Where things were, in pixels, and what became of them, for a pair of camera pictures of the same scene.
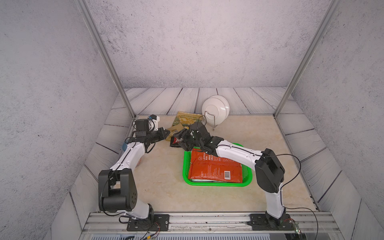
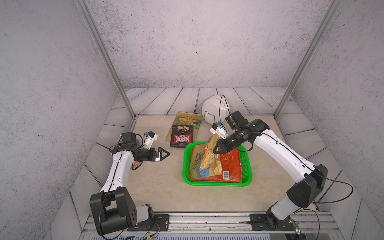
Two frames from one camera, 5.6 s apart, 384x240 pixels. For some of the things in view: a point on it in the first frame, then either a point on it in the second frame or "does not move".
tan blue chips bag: [174, 130] → [204, 163]
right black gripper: [185, 135] → [223, 148]
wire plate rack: [214, 121] does not move
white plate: [216, 108] does not move
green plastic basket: [247, 175] does not move
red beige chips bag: [204, 166] does not move
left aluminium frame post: [84, 9] does not move
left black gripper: [162, 136] → [151, 157]
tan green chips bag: [184, 118] does not move
